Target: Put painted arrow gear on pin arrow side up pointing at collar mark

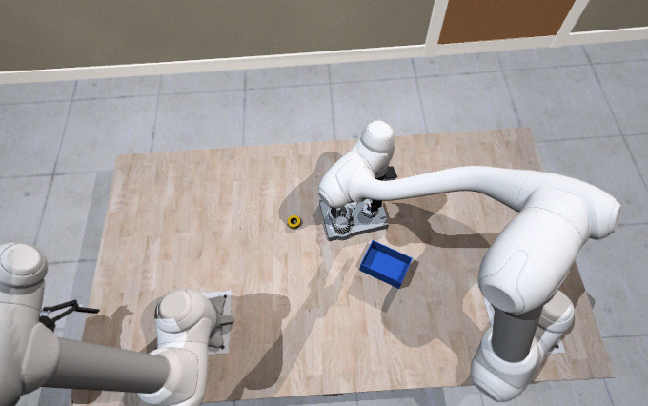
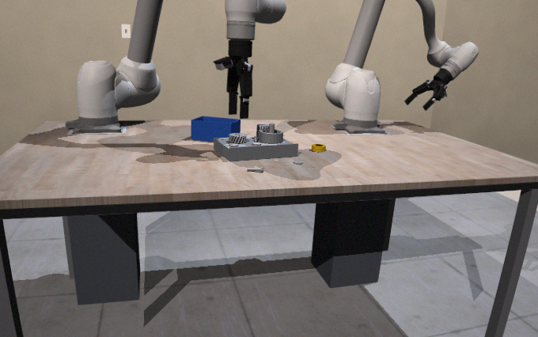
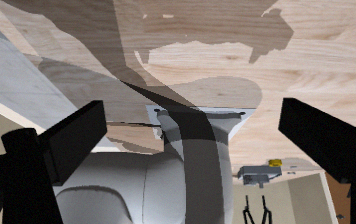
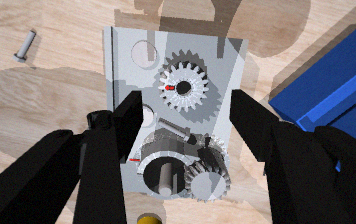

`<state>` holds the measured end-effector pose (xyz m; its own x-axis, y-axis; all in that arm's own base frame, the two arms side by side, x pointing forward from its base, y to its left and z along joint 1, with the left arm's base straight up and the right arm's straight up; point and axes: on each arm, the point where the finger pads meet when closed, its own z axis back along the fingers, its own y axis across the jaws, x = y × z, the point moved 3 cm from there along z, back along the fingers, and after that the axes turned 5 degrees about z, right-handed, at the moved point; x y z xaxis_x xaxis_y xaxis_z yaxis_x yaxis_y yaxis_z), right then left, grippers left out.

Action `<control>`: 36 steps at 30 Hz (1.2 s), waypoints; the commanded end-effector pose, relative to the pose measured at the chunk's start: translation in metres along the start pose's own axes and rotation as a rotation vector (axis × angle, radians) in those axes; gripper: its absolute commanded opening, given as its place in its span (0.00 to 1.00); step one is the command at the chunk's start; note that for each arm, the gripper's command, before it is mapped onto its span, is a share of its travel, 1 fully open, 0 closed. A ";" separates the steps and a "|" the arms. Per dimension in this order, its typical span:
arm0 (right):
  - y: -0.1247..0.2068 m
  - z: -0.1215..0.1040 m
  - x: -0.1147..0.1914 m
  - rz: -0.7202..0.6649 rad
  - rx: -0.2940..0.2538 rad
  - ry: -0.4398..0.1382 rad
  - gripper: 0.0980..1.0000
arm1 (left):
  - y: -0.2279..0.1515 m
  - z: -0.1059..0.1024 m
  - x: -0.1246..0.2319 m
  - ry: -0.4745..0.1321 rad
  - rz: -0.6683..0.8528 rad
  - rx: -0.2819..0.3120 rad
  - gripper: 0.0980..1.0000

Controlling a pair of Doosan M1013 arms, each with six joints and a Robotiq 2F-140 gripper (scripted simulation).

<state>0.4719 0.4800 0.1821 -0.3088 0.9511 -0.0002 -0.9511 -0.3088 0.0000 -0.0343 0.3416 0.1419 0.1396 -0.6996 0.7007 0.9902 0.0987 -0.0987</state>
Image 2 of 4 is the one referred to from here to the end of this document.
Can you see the white gear with red arrow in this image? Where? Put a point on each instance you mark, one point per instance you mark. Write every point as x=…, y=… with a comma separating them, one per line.
x=237, y=138

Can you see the yellow ring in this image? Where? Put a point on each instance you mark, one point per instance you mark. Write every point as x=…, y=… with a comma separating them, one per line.
x=318, y=147

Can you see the blue open tray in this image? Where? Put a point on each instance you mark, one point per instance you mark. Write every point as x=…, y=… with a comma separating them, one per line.
x=216, y=128

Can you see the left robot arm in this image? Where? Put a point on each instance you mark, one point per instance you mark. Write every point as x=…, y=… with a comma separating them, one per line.
x=359, y=92

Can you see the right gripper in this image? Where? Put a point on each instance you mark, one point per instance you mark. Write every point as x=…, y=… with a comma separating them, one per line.
x=242, y=50

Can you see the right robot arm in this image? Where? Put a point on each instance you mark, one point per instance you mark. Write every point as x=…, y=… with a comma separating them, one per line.
x=102, y=89

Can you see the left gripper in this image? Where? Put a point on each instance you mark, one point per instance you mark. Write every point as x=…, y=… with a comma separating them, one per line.
x=438, y=85

